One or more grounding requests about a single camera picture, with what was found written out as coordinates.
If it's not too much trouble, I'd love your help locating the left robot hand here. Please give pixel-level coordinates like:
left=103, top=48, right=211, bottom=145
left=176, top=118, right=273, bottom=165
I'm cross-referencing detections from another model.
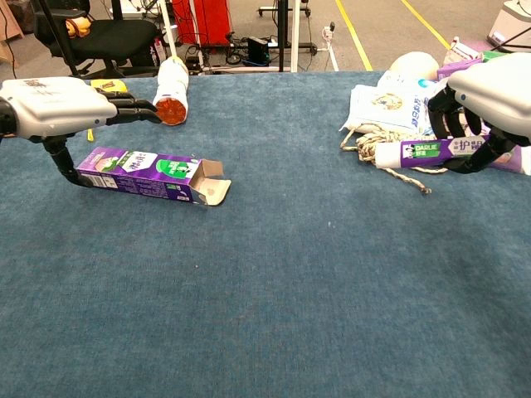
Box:
left=0, top=76, right=163, bottom=188

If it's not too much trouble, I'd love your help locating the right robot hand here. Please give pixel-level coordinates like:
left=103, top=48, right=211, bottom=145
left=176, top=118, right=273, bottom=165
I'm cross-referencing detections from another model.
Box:
left=426, top=52, right=531, bottom=175

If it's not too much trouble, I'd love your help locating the purple toothpaste tube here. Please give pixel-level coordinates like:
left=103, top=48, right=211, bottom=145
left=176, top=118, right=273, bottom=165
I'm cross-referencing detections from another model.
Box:
left=374, top=134, right=493, bottom=169

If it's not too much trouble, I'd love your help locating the purple and green packet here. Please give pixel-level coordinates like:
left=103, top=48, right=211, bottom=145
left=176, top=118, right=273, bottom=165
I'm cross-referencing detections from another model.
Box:
left=76, top=146, right=232, bottom=207

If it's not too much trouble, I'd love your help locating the small purple box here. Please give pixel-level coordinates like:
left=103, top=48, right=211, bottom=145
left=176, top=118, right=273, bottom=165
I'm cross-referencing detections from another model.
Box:
left=436, top=57, right=485, bottom=82

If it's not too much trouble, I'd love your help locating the black box device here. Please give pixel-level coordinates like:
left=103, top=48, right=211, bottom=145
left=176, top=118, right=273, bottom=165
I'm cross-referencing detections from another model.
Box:
left=247, top=36, right=270, bottom=63

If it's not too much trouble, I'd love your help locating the white purple pouch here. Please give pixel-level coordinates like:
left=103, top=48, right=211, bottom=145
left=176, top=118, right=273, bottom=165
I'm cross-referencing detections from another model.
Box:
left=443, top=36, right=485, bottom=66

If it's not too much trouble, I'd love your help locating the yellow tape measure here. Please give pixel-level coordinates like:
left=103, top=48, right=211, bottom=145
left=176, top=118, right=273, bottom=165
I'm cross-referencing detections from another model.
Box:
left=86, top=78, right=129, bottom=143

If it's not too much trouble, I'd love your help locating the purple drink carton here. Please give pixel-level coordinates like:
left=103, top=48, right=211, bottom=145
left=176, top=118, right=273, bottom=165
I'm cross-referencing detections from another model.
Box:
left=489, top=143, right=531, bottom=176

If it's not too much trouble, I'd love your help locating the black light stand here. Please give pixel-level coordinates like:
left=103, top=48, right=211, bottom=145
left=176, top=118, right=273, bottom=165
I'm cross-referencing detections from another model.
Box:
left=39, top=0, right=80, bottom=79

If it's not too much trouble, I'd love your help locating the white machine housing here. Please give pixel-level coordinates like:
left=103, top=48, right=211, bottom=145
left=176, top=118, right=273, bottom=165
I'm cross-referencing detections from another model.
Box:
left=485, top=0, right=531, bottom=53

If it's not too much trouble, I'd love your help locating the yellow brown plush toy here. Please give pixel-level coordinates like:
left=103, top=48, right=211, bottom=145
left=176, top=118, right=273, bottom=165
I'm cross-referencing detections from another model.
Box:
left=65, top=16, right=91, bottom=39

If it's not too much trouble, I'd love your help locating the beige bowl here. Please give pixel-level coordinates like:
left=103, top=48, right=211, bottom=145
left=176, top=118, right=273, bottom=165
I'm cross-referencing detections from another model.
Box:
left=389, top=51, right=441, bottom=82

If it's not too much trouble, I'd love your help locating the wooden board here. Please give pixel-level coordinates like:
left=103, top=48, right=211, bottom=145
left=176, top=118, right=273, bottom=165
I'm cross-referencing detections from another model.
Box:
left=0, top=0, right=26, bottom=63

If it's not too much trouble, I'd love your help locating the black office chair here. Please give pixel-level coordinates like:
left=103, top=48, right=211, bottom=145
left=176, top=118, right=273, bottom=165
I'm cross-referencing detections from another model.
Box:
left=32, top=0, right=161, bottom=80

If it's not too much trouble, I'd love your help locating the white flour bag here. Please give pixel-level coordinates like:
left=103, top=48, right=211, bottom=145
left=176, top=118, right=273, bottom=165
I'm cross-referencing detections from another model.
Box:
left=339, top=84, right=436, bottom=136

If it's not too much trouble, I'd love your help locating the tea bottle white label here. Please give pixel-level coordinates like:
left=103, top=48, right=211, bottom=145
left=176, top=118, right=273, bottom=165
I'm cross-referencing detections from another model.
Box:
left=152, top=56, right=190, bottom=127

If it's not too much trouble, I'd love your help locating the red cabinet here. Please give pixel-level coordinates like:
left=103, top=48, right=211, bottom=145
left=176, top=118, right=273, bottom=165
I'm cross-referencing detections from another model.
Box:
left=171, top=0, right=233, bottom=46

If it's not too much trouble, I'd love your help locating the white power strip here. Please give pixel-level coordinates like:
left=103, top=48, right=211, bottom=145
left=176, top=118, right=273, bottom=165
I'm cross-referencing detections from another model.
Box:
left=322, top=21, right=340, bottom=71

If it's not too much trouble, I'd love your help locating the blue table mat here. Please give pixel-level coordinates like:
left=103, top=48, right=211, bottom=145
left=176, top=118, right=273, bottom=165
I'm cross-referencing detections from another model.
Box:
left=0, top=70, right=531, bottom=398

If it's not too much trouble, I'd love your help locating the white slanted frame leg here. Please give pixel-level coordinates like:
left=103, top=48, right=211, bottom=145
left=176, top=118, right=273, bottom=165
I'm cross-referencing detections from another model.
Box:
left=159, top=0, right=183, bottom=63

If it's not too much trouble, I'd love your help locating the coiled beige rope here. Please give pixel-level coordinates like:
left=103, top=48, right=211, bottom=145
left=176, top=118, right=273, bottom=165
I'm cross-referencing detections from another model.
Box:
left=339, top=124, right=451, bottom=195

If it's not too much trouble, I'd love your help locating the white straight frame leg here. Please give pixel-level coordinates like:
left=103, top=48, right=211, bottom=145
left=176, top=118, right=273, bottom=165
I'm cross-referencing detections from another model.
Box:
left=290, top=0, right=300, bottom=73

